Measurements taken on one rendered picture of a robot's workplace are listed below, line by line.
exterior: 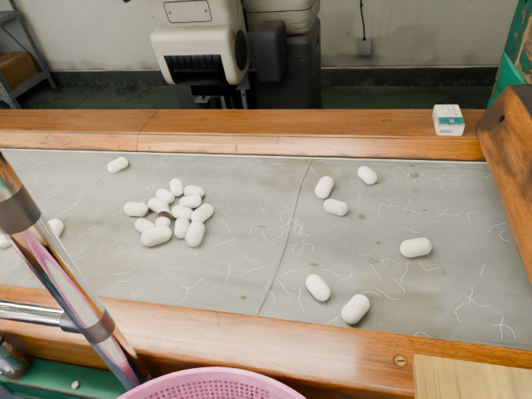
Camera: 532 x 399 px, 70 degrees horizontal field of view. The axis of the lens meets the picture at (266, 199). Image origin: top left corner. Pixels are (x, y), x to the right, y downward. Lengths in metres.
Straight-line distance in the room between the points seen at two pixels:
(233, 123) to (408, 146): 0.29
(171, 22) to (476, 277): 0.94
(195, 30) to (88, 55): 2.19
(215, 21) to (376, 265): 0.80
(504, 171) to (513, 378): 0.22
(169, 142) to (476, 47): 2.13
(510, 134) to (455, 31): 2.03
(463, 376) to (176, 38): 0.96
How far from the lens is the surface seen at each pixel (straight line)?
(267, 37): 1.15
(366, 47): 2.47
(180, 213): 0.52
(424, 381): 0.35
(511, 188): 0.47
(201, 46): 1.07
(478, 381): 0.36
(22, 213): 0.25
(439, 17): 2.49
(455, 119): 0.63
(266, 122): 0.66
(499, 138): 0.52
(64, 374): 0.48
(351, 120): 0.65
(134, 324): 0.42
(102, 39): 3.09
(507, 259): 0.50
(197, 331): 0.39
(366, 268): 0.45
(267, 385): 0.35
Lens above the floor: 1.09
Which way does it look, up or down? 40 degrees down
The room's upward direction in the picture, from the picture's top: 8 degrees counter-clockwise
